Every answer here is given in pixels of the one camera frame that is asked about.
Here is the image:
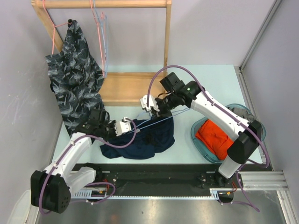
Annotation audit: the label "light blue wire hanger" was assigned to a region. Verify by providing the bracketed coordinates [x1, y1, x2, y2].
[96, 8, 108, 74]

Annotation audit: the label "orange shorts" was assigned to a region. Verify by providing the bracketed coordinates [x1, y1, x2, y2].
[195, 119, 233, 160]

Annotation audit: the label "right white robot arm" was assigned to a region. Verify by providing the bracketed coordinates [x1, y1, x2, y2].
[146, 72, 262, 187]

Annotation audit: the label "wooden clothes rack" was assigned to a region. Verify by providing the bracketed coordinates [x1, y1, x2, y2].
[31, 0, 172, 106]

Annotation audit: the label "purple cable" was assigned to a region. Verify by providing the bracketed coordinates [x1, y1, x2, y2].
[38, 119, 137, 215]
[146, 65, 271, 213]

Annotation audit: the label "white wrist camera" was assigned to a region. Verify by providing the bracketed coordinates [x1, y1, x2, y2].
[114, 117, 137, 137]
[140, 94, 159, 112]

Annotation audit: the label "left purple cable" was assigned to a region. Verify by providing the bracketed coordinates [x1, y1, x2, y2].
[38, 119, 137, 215]

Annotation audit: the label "pink hanger holding patterned shorts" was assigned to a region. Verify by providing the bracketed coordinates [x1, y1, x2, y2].
[42, 0, 71, 55]

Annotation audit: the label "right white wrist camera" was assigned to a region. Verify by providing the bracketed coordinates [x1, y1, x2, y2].
[140, 94, 159, 112]

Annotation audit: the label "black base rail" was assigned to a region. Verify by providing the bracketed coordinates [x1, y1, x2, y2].
[75, 164, 242, 201]

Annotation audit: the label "aluminium frame post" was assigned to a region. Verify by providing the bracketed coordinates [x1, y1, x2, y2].
[240, 0, 283, 69]

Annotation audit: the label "pink wire hanger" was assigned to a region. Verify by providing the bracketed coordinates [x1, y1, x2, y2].
[89, 0, 107, 78]

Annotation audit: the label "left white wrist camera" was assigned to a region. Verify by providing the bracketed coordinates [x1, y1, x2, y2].
[114, 117, 137, 137]

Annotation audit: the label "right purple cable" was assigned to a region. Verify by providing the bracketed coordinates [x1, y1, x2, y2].
[146, 65, 271, 213]

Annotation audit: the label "grey shorts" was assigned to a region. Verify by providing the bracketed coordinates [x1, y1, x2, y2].
[228, 107, 256, 122]

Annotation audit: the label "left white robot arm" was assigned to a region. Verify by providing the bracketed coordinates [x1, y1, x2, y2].
[30, 109, 116, 215]

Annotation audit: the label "dark leaf-pattern shorts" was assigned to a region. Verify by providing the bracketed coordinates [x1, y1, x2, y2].
[45, 19, 104, 135]

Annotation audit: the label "navy blue shorts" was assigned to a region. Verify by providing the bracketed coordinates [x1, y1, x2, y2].
[100, 118, 175, 160]

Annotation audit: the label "teal plastic basket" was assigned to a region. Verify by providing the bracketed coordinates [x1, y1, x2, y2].
[190, 103, 268, 164]

